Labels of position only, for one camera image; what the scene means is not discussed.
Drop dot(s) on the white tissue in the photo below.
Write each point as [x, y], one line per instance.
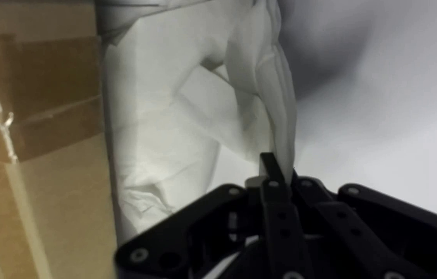
[166, 118]

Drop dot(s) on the small cardboard box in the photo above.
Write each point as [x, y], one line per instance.
[37, 155]

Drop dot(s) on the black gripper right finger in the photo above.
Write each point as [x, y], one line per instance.
[373, 233]

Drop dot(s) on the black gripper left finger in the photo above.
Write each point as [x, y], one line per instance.
[274, 222]

